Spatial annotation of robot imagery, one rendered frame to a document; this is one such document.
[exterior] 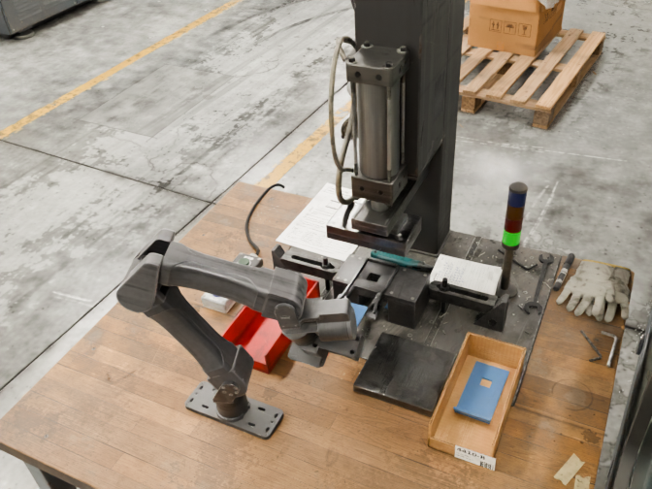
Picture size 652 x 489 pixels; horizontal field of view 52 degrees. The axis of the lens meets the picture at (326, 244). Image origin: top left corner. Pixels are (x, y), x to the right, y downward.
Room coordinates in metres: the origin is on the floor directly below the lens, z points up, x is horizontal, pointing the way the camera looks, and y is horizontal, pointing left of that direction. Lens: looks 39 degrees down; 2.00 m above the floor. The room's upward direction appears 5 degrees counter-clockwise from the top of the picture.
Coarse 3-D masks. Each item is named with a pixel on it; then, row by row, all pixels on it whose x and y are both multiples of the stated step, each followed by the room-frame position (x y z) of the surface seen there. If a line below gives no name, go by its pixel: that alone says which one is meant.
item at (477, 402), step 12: (480, 372) 0.89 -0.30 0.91; (492, 372) 0.88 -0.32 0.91; (504, 372) 0.88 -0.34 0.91; (468, 384) 0.86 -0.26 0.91; (492, 384) 0.85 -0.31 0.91; (504, 384) 0.85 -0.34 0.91; (468, 396) 0.83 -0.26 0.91; (480, 396) 0.83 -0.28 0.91; (492, 396) 0.82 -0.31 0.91; (456, 408) 0.78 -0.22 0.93; (468, 408) 0.80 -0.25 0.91; (480, 408) 0.80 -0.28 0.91; (492, 408) 0.79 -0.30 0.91; (480, 420) 0.77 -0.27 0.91
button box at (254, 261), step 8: (280, 184) 1.70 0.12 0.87; (264, 192) 1.61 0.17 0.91; (248, 216) 1.50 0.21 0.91; (248, 232) 1.43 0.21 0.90; (248, 240) 1.39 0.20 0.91; (256, 248) 1.35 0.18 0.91; (240, 256) 1.30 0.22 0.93; (248, 256) 1.30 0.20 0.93; (256, 256) 1.30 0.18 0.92; (248, 264) 1.26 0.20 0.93; (256, 264) 1.27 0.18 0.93
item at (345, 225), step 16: (352, 208) 1.18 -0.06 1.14; (368, 208) 1.12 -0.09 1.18; (384, 208) 1.10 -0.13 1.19; (400, 208) 1.11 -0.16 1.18; (336, 224) 1.12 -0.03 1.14; (352, 224) 1.08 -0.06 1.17; (368, 224) 1.07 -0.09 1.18; (384, 224) 1.06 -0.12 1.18; (400, 224) 1.09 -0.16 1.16; (416, 224) 1.10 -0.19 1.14; (352, 240) 1.10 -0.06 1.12; (368, 240) 1.08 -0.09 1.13; (384, 240) 1.06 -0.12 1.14; (400, 240) 1.05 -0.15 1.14
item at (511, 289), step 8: (512, 184) 1.14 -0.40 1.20; (520, 184) 1.13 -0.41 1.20; (512, 192) 1.12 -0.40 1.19; (520, 192) 1.11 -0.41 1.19; (512, 248) 1.11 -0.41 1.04; (504, 256) 1.13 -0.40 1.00; (512, 256) 1.12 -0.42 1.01; (504, 264) 1.13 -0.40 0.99; (504, 272) 1.12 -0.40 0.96; (504, 280) 1.12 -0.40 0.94; (496, 288) 1.13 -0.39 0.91; (504, 288) 1.12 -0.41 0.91; (512, 288) 1.13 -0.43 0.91; (512, 296) 1.10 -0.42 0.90
